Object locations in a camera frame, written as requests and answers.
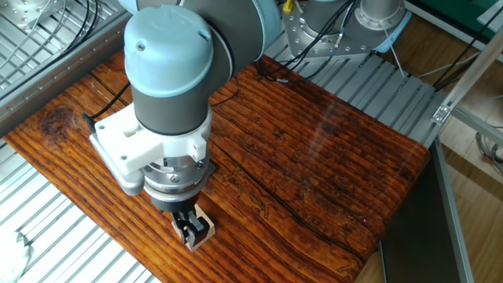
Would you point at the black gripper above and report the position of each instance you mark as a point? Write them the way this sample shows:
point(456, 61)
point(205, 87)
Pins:
point(177, 202)

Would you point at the light wooden cube block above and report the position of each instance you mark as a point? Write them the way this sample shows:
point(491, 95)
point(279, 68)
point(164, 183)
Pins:
point(207, 220)

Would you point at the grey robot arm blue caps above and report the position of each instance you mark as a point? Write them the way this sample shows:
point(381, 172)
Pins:
point(169, 59)

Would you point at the wood grain board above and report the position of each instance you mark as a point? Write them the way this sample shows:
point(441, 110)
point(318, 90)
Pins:
point(294, 157)

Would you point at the white crumpled cloth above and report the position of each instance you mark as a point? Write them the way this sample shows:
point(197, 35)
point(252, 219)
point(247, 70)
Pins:
point(13, 259)

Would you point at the silver robot mounting plate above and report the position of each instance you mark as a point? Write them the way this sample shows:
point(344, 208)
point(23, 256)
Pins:
point(310, 31)

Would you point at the dark grey side panel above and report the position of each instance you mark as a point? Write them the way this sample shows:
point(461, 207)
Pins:
point(420, 236)

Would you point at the silver perforated plate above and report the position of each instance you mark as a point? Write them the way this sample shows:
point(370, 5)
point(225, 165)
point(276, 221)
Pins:
point(27, 9)

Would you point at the grey aluminium rail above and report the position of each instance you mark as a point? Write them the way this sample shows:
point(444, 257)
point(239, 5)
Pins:
point(47, 82)

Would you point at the aluminium frame post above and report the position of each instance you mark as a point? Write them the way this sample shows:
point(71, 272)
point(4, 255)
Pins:
point(471, 67)

